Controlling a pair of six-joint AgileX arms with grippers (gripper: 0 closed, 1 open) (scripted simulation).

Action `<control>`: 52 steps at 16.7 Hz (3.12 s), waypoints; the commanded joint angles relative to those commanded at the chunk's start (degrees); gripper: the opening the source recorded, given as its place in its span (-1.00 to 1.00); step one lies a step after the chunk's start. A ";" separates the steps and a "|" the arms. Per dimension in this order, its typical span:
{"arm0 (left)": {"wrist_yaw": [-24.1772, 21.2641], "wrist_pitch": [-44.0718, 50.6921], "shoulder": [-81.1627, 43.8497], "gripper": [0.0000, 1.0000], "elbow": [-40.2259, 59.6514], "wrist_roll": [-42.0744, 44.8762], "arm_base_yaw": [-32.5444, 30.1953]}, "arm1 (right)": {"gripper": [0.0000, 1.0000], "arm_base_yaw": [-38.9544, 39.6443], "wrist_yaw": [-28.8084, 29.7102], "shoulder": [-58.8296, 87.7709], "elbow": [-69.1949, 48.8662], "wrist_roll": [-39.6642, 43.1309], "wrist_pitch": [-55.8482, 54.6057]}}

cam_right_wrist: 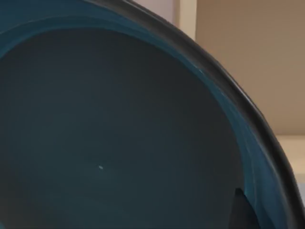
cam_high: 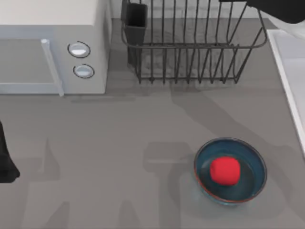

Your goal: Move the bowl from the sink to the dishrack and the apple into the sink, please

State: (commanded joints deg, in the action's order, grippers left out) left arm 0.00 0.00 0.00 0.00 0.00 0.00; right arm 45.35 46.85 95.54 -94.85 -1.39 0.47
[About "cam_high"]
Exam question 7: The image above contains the red apple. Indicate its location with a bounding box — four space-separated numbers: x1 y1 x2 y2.
209 156 241 187

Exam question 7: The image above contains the large microwave knob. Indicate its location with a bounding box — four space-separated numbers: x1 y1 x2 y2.
67 41 91 59

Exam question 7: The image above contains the microwave door handle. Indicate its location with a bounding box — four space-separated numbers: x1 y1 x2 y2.
41 39 65 97

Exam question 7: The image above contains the pale microwave oven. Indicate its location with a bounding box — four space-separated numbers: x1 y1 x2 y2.
0 0 112 96

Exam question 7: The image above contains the blue bowl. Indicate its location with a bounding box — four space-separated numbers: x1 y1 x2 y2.
193 137 268 207

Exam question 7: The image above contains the small microwave knob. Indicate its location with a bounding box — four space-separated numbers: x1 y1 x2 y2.
73 63 95 79

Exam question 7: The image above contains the black utensil cup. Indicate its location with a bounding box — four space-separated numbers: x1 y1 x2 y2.
121 1 148 65

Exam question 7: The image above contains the dark wire dish rack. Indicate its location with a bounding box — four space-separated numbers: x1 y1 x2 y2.
121 0 268 84

